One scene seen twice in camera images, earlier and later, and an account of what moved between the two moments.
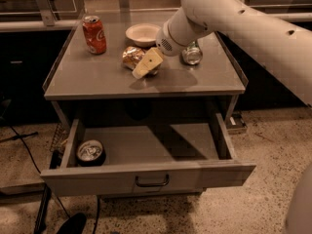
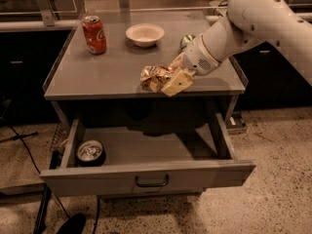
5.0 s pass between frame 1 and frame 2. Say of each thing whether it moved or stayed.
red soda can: stayed
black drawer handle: stayed
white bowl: stayed
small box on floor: stayed
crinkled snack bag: moved
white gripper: moved
